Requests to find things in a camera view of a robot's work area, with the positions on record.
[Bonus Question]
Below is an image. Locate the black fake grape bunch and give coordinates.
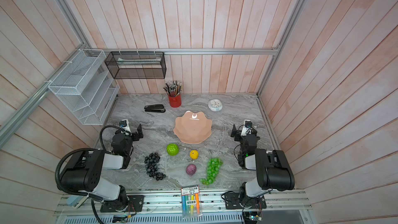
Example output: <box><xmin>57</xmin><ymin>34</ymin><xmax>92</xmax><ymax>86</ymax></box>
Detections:
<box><xmin>144</xmin><ymin>152</ymin><xmax>166</xmax><ymax>181</ymax></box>

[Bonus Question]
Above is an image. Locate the green bumpy fake fruit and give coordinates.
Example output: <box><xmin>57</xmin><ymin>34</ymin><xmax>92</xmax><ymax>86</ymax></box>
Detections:
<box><xmin>166</xmin><ymin>143</ymin><xmax>179</xmax><ymax>156</ymax></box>

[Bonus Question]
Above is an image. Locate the green fake grape bunch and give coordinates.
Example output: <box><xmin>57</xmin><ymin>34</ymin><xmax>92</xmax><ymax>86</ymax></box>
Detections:
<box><xmin>200</xmin><ymin>158</ymin><xmax>223</xmax><ymax>185</ymax></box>

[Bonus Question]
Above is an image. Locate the pink scalloped fruit bowl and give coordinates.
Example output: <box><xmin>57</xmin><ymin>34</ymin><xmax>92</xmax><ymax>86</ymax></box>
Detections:
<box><xmin>173</xmin><ymin>111</ymin><xmax>212</xmax><ymax>144</ymax></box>

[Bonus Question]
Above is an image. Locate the yellow fake lemon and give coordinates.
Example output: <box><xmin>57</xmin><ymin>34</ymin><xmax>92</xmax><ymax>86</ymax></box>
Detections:
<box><xmin>189</xmin><ymin>150</ymin><xmax>199</xmax><ymax>160</ymax></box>

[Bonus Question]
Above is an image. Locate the purple fake fruit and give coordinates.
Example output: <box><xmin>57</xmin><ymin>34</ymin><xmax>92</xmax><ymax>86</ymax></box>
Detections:
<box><xmin>186</xmin><ymin>164</ymin><xmax>197</xmax><ymax>176</ymax></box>

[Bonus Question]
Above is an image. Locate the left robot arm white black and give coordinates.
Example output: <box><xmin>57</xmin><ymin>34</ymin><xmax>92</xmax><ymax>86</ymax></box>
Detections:
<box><xmin>55</xmin><ymin>125</ymin><xmax>144</xmax><ymax>213</ymax></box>

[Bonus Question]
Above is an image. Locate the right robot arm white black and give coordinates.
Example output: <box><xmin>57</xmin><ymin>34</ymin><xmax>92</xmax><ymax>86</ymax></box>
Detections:
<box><xmin>226</xmin><ymin>121</ymin><xmax>295</xmax><ymax>208</ymax></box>

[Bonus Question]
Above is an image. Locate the black stapler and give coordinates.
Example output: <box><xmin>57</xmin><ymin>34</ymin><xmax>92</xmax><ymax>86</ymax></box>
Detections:
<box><xmin>144</xmin><ymin>104</ymin><xmax>166</xmax><ymax>113</ymax></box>

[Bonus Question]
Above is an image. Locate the white round alarm clock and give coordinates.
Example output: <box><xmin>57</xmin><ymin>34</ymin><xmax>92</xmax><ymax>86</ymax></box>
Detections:
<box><xmin>208</xmin><ymin>99</ymin><xmax>223</xmax><ymax>112</ymax></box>

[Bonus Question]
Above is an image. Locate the red metal pen holder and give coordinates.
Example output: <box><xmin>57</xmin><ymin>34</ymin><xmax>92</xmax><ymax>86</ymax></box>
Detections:
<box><xmin>169</xmin><ymin>94</ymin><xmax>182</xmax><ymax>108</ymax></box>

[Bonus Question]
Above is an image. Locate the highlighter marker pack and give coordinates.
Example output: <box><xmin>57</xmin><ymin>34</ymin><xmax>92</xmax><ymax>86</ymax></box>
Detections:
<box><xmin>181</xmin><ymin>185</ymin><xmax>203</xmax><ymax>219</ymax></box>

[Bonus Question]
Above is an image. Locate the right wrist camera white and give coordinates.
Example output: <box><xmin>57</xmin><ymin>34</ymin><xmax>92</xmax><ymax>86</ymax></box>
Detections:
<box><xmin>242</xmin><ymin>120</ymin><xmax>252</xmax><ymax>132</ymax></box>

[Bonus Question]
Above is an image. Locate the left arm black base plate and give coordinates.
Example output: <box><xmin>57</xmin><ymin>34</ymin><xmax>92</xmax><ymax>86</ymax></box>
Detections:
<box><xmin>100</xmin><ymin>195</ymin><xmax>144</xmax><ymax>213</ymax></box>

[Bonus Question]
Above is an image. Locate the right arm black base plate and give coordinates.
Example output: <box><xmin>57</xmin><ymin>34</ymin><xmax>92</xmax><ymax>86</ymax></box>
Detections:
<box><xmin>221</xmin><ymin>191</ymin><xmax>267</xmax><ymax>209</ymax></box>

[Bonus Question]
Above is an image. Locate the aluminium front rail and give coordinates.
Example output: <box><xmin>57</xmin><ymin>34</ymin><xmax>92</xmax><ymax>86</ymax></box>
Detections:
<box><xmin>54</xmin><ymin>188</ymin><xmax>313</xmax><ymax>217</ymax></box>

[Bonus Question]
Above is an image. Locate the black mesh wall basket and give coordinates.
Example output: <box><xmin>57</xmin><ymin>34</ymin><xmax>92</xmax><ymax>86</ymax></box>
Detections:
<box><xmin>105</xmin><ymin>51</ymin><xmax>167</xmax><ymax>79</ymax></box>

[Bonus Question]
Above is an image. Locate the white wire mesh shelf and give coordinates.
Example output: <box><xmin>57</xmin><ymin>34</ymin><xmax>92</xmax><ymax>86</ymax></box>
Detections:
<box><xmin>49</xmin><ymin>49</ymin><xmax>120</xmax><ymax>125</ymax></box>

